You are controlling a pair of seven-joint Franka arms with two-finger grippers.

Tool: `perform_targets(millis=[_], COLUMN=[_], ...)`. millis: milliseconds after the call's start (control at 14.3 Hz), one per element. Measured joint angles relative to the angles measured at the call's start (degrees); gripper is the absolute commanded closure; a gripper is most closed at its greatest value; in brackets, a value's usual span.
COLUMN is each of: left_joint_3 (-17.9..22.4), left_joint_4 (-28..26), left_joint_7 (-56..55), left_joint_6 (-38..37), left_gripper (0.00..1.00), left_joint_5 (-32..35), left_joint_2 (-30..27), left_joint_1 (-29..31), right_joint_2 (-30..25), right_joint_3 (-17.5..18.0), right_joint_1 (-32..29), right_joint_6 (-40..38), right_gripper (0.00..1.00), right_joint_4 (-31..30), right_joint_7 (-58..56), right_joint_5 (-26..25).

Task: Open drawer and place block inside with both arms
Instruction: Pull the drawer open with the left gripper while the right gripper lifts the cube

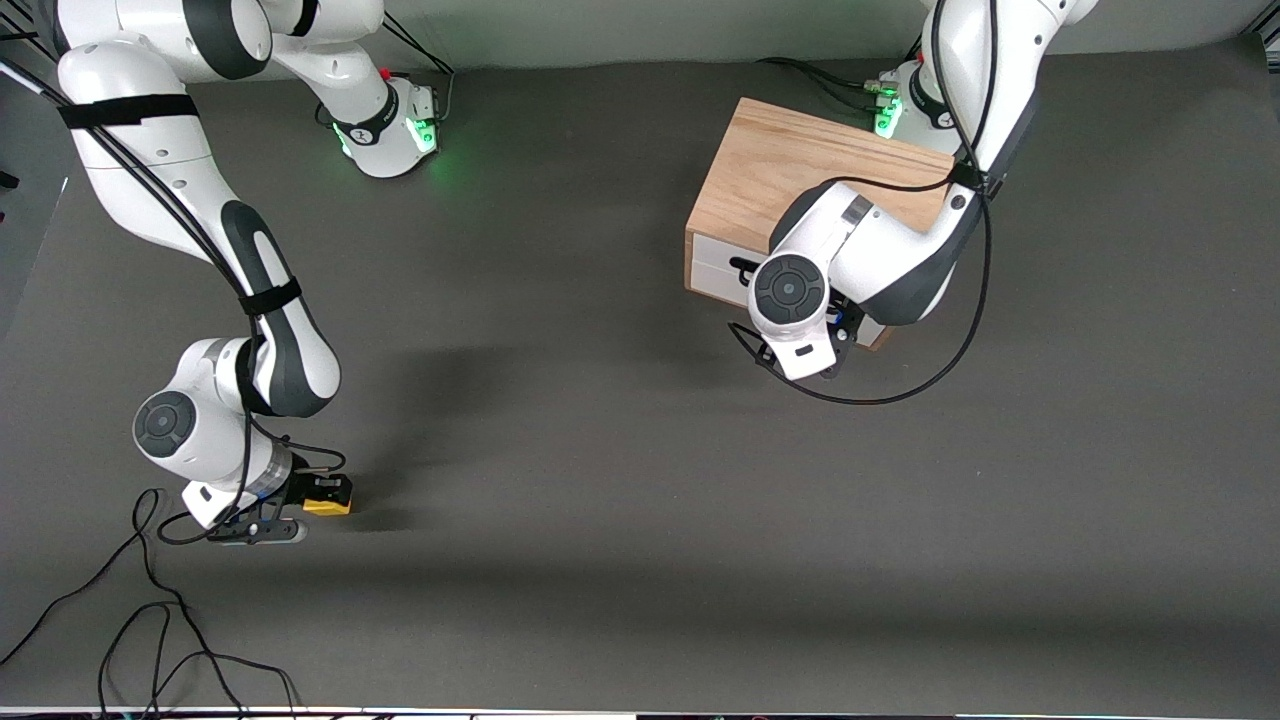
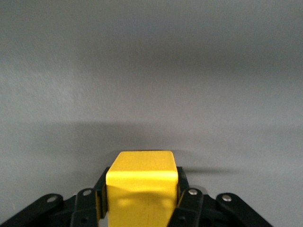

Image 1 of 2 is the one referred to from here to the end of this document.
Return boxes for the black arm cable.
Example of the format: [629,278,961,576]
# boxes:
[728,0,1001,407]
[0,60,347,546]

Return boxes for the thin black loose cable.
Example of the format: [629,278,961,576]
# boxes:
[0,488,301,720]

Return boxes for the black velcro cable strap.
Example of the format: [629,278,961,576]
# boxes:
[58,93,199,129]
[950,160,1004,199]
[238,278,303,317]

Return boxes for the white-fronted wooden drawer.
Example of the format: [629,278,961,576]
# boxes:
[690,232,891,347]

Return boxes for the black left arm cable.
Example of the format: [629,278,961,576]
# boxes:
[728,0,1001,407]

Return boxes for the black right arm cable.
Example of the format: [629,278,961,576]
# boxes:
[0,60,347,546]

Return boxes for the wooden drawer cabinet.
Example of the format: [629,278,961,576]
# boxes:
[684,97,956,351]

